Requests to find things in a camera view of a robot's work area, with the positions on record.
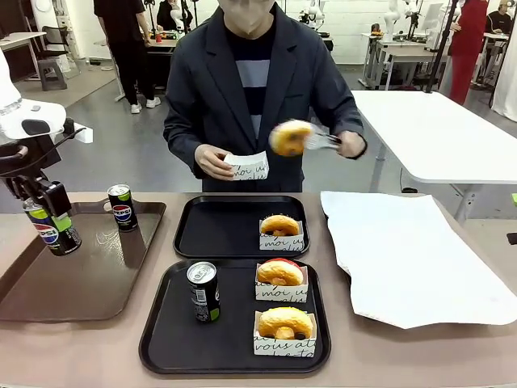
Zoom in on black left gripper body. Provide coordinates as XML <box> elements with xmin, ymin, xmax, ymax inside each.
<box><xmin>0</xmin><ymin>135</ymin><xmax>61</xmax><ymax>191</ymax></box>

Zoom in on black Pepsi can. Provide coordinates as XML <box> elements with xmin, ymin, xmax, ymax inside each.
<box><xmin>107</xmin><ymin>183</ymin><xmax>139</xmax><ymax>233</ymax></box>
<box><xmin>22</xmin><ymin>196</ymin><xmax>82</xmax><ymax>257</ymax></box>

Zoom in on black can with barcode side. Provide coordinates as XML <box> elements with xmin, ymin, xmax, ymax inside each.
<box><xmin>186</xmin><ymin>261</ymin><xmax>222</xmax><ymax>324</ymax></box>

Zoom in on purple sprinkle donut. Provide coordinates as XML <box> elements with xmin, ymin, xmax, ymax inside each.
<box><xmin>268</xmin><ymin>119</ymin><xmax>314</xmax><ymax>158</ymax></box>

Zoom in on metal serving tongs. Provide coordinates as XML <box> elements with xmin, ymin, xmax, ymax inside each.
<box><xmin>305</xmin><ymin>131</ymin><xmax>344</xmax><ymax>153</ymax></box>

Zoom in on person's right forearm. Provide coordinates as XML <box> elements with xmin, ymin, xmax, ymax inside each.
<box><xmin>162</xmin><ymin>112</ymin><xmax>211</xmax><ymax>171</ymax></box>

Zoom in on person's left forearm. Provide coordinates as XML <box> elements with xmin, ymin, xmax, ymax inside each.
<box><xmin>318</xmin><ymin>91</ymin><xmax>365</xmax><ymax>141</ymax></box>

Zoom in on person's right hand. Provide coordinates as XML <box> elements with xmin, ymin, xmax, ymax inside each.
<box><xmin>194</xmin><ymin>144</ymin><xmax>235</xmax><ymax>180</ymax></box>

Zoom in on person's left hand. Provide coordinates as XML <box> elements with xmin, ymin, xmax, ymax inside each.
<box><xmin>337</xmin><ymin>131</ymin><xmax>368</xmax><ymax>160</ymax></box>

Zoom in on grey plastic stool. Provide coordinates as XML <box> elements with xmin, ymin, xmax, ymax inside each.
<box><xmin>37</xmin><ymin>58</ymin><xmax>69</xmax><ymax>91</ymax></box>

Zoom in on brown plastic tray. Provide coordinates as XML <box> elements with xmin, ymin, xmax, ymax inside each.
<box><xmin>0</xmin><ymin>200</ymin><xmax>167</xmax><ymax>323</ymax></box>

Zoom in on black office chair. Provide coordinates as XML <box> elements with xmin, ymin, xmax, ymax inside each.
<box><xmin>39</xmin><ymin>25</ymin><xmax>70</xmax><ymax>60</ymax></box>

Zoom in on light wooden desk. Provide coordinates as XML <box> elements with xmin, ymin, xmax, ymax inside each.
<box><xmin>0</xmin><ymin>31</ymin><xmax>48</xmax><ymax>68</ymax></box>

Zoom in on standing person in black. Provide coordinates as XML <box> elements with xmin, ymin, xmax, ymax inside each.
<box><xmin>93</xmin><ymin>0</ymin><xmax>162</xmax><ymax>115</ymax></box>

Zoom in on background desk with equipment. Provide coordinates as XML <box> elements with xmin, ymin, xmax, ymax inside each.
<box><xmin>95</xmin><ymin>30</ymin><xmax>183</xmax><ymax>102</ymax></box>

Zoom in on small black serving tray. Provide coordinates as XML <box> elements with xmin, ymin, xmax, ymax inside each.
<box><xmin>172</xmin><ymin>195</ymin><xmax>311</xmax><ymax>259</ymax></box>

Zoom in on person's dark jacket torso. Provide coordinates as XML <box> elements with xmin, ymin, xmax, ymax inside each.
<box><xmin>162</xmin><ymin>2</ymin><xmax>365</xmax><ymax>193</ymax></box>

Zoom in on seated person in black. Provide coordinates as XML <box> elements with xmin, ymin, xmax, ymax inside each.
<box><xmin>156</xmin><ymin>0</ymin><xmax>194</xmax><ymax>32</ymax></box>

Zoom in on large black serving tray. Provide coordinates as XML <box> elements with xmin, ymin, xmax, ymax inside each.
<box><xmin>138</xmin><ymin>258</ymin><xmax>332</xmax><ymax>375</ymax></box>

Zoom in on paper-covered black tray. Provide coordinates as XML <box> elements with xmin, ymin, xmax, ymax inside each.
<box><xmin>322</xmin><ymin>208</ymin><xmax>409</xmax><ymax>327</ymax></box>

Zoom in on white paper sheet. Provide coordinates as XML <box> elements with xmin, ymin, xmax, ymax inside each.
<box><xmin>320</xmin><ymin>190</ymin><xmax>517</xmax><ymax>331</ymax></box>

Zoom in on white background work table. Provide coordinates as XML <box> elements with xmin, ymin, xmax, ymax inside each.
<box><xmin>358</xmin><ymin>32</ymin><xmax>452</xmax><ymax>91</ymax></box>

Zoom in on large white table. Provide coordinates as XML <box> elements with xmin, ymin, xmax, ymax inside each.
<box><xmin>349</xmin><ymin>89</ymin><xmax>517</xmax><ymax>223</ymax></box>

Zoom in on black stand pole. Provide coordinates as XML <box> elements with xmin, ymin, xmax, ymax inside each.
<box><xmin>422</xmin><ymin>0</ymin><xmax>462</xmax><ymax>95</ymax></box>

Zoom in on person in red apron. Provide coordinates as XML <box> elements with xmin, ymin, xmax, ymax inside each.
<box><xmin>447</xmin><ymin>0</ymin><xmax>490</xmax><ymax>107</ymax></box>

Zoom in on white curtain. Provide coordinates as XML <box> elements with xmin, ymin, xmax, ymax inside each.
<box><xmin>491</xmin><ymin>34</ymin><xmax>517</xmax><ymax>123</ymax></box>

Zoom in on seated person with cap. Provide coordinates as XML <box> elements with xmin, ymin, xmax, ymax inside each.
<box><xmin>484</xmin><ymin>0</ymin><xmax>512</xmax><ymax>37</ymax></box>

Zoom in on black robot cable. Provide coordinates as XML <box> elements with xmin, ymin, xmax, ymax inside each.
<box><xmin>0</xmin><ymin>119</ymin><xmax>88</xmax><ymax>179</ymax></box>

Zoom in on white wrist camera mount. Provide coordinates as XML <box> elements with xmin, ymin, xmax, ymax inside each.
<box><xmin>72</xmin><ymin>124</ymin><xmax>95</xmax><ymax>145</ymax></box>

